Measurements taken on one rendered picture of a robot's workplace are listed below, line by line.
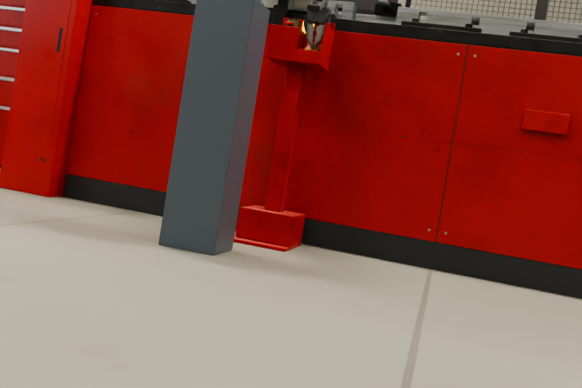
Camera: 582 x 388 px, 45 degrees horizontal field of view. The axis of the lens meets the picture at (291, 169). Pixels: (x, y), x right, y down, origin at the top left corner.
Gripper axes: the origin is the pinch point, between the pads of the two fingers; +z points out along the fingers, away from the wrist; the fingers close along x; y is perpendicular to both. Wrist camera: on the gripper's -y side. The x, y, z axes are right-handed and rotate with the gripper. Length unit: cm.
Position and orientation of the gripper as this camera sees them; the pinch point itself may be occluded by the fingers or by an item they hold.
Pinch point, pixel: (313, 45)
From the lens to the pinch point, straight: 254.4
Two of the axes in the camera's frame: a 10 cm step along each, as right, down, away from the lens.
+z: -1.4, 9.9, 1.0
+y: 2.4, -0.7, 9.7
